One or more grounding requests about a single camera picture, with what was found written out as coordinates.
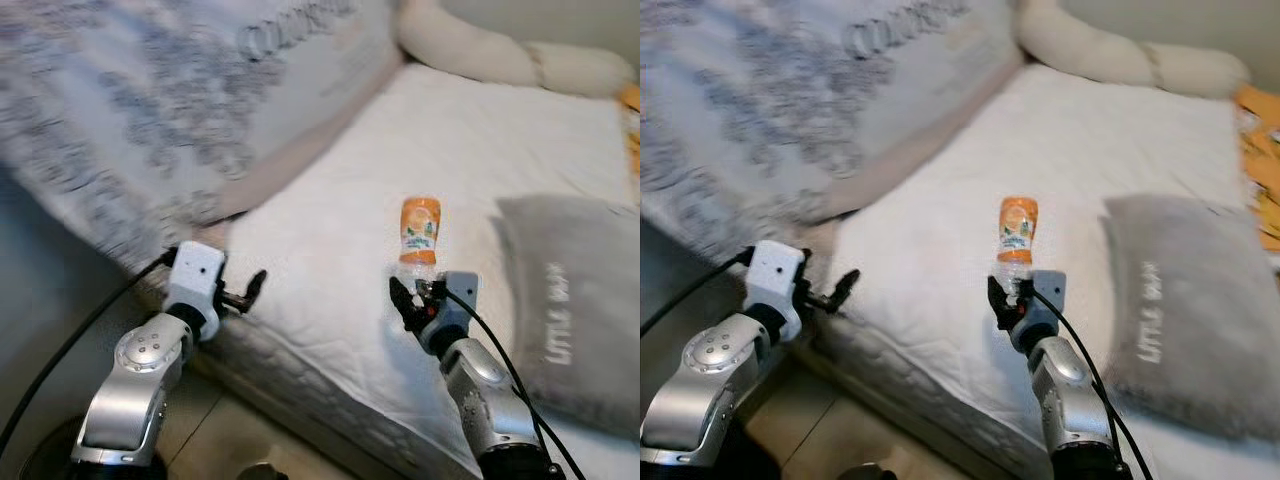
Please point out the white quilted mattress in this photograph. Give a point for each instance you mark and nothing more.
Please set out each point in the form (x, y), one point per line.
(1050, 150)
(400, 150)

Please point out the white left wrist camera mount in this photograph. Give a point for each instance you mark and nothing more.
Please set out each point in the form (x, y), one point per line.
(195, 275)
(775, 275)

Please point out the grey plush pillow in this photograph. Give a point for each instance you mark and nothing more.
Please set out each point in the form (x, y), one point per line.
(1190, 310)
(570, 300)

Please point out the grey printed headboard cushion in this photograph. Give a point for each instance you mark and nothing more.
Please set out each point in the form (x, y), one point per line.
(150, 100)
(780, 100)

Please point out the orange egg cartoon print sheet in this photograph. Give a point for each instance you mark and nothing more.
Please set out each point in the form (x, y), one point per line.
(1262, 160)
(631, 130)

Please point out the orange label plastic bottle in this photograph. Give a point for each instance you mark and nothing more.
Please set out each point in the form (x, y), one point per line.
(1016, 225)
(420, 225)

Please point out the cream long bolster pillow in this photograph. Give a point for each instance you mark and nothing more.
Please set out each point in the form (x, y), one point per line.
(1110, 50)
(480, 50)

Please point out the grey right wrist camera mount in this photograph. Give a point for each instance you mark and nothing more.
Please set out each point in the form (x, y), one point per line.
(1047, 302)
(456, 302)

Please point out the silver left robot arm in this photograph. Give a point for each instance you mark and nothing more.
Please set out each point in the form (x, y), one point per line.
(705, 375)
(130, 372)

